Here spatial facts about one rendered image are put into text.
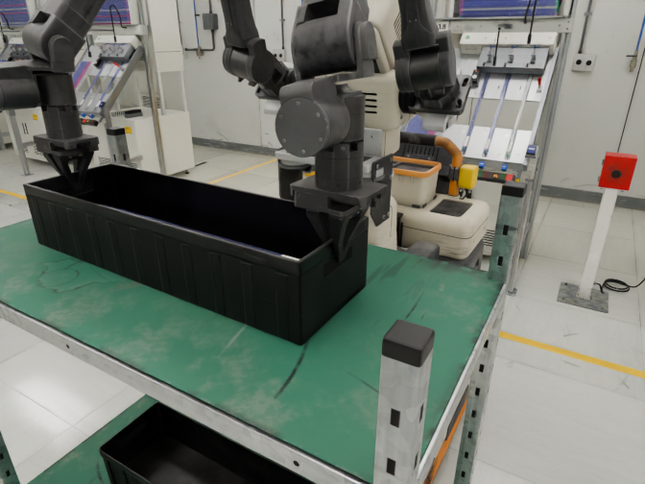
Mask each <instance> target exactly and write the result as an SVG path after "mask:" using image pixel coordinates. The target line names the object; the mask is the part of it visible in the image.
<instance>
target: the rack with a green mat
mask: <svg viewBox="0 0 645 484"><path fill-rule="evenodd" d="M526 190H527V183H526V182H520V181H505V183H504V184H503V185H502V190H501V196H500V202H499V208H498V213H497V219H496V225H495V232H494V237H493V243H492V249H491V255H490V266H489V271H484V270H480V269H475V268H471V267H466V266H463V265H459V264H454V263H450V262H446V261H441V260H437V259H433V258H429V257H425V256H420V255H416V254H408V253H404V252H400V251H396V250H392V249H387V248H383V247H379V246H374V245H371V244H368V257H367V278H366V287H365V288H364V289H363V290H361V291H360V292H359V293H358V294H357V295H356V296H355V297H354V298H353V299H352V300H351V301H349V302H348V303H347V304H346V305H345V306H344V307H343V308H342V309H341V310H340V311H339V312H337V313H336V314H335V315H334V316H333V317H332V318H331V319H330V320H329V321H328V322H327V323H326V324H324V325H323V326H322V327H321V328H320V329H319V330H318V331H317V332H316V333H315V334H314V335H312V336H311V337H310V338H309V339H308V340H307V341H306V342H305V343H304V344H303V345H302V346H300V345H297V344H295V343H292V342H290V341H287V340H284V339H282V338H279V337H277V336H274V335H272V334H270V333H267V332H265V331H262V330H260V329H257V328H255V327H251V326H248V325H245V324H243V323H240V322H238V321H235V320H233V319H230V318H228V317H226V316H223V315H221V314H218V313H216V312H213V311H211V310H208V309H205V308H203V307H200V306H198V305H195V304H193V303H191V302H187V301H184V300H182V299H179V298H177V297H174V296H172V295H169V294H166V293H164V292H161V291H159V290H156V289H154V288H152V287H150V286H147V285H144V284H142V283H139V282H137V281H134V280H132V279H129V278H125V277H122V276H120V275H117V274H115V273H112V272H111V271H108V270H105V269H103V268H100V267H98V266H95V265H93V264H90V263H87V262H85V261H82V260H80V259H78V258H76V257H73V256H71V255H68V254H64V253H61V252H59V251H56V250H54V249H51V248H48V247H46V246H43V245H41V244H39V243H38V240H37V236H36V230H35V226H34V223H33V219H32V218H31V219H28V220H25V221H21V222H18V223H15V224H12V225H8V226H5V227H3V228H0V318H1V319H3V320H5V321H7V322H9V323H11V324H13V325H15V326H17V327H20V328H22V329H23V330H25V331H27V332H29V333H31V334H33V335H34V336H36V337H38V338H40V339H42V340H43V341H45V342H47V343H49V344H51V345H53V346H55V347H57V348H59V349H61V350H63V351H65V352H67V353H69V354H71V355H73V356H75V357H77V358H79V359H81V360H82V361H83V362H85V363H87V364H89V365H91V366H93V367H95V368H97V369H99V370H101V371H103V372H104V373H106V374H108V375H111V376H113V377H115V378H117V379H119V380H121V381H123V382H125V383H126V384H128V385H130V386H131V387H133V388H135V389H137V390H139V391H141V392H143V393H145V394H146V395H144V396H143V397H142V398H140V399H139V400H137V401H136V402H135V403H133V404H132V405H131V406H129V407H128V408H127V409H125V410H124V411H123V412H121V413H120V414H119V415H117V416H116V417H115V418H113V419H112V420H111V421H109V422H108V423H106V424H105V425H104V426H102V427H101V428H100V429H98V430H97V431H96V432H94V433H93V434H92V435H90V436H89V437H88V438H86V439H85V440H84V441H83V442H81V443H80V444H79V445H77V446H76V447H75V448H73V449H72V450H70V451H69V452H68V453H66V454H65V455H64V456H62V457H61V459H59V460H58V461H57V462H55V463H54V464H53V465H51V466H50V467H49V468H47V469H46V470H45V471H43V472H42V473H40V474H39V475H38V476H36V477H35V478H34V479H32V480H31V481H30V482H28V483H27V484H110V481H109V478H108V472H107V469H106V466H105V463H104V459H103V457H102V456H101V455H100V451H99V448H100V446H101V445H103V444H104V443H105V442H106V441H108V440H109V439H110V438H112V437H113V436H114V435H115V434H117V433H118V432H119V431H120V430H122V429H123V428H124V427H125V426H127V425H128V424H130V423H131V422H132V421H133V420H135V419H136V418H137V417H138V416H140V415H141V414H142V413H143V412H145V411H146V410H147V409H149V408H150V407H151V406H152V405H154V404H155V403H156V402H161V403H163V404H165V405H167V406H169V407H171V408H173V409H175V410H176V411H178V412H180V413H181V414H183V415H185V416H187V417H189V418H190V419H192V420H194V421H196V422H198V423H200V424H203V425H204V426H206V427H208V428H210V429H212V430H214V431H216V432H218V433H219V434H221V435H223V436H225V437H227V438H229V439H230V440H232V441H234V442H236V443H237V444H239V445H241V446H243V447H245V448H248V449H250V450H252V451H254V452H255V453H257V454H259V455H261V456H263V457H265V458H267V459H269V460H271V461H273V462H275V463H277V464H278V465H279V466H281V467H283V468H285V469H287V470H289V471H291V472H294V473H296V474H298V475H300V476H301V477H303V478H305V479H307V480H309V481H311V482H313V483H315V484H423V482H424V480H425V477H426V475H427V474H428V472H429V469H430V467H431V465H432V463H433V460H434V458H435V456H436V453H437V451H438V449H439V447H440V444H441V442H442V439H443V436H444V434H445V432H446V429H447V428H448V426H449V424H450V421H451V419H452V417H453V415H454V412H455V410H456V408H457V405H458V403H459V401H460V399H461V396H462V394H463V392H464V389H465V387H466V385H467V382H468V380H469V378H470V383H469V389H468V395H467V401H466V412H465V418H464V424H463V430H462V436H461V442H460V447H459V453H458V459H457V465H456V471H455V476H454V483H453V484H471V483H472V477H473V473H474V468H475V462H476V457H477V451H478V447H479V442H480V436H481V431H482V426H483V420H484V416H485V411H486V405H487V400H488V395H489V389H490V381H491V375H492V370H493V365H494V359H495V355H496V350H497V344H498V339H499V333H500V328H501V324H502V318H503V313H504V308H505V302H506V298H507V293H508V288H509V282H510V277H511V271H512V267H513V262H514V252H515V247H516V241H517V237H518V232H519V226H520V221H521V215H522V210H523V206H524V200H525V195H526ZM470 376H471V377H470Z"/></svg>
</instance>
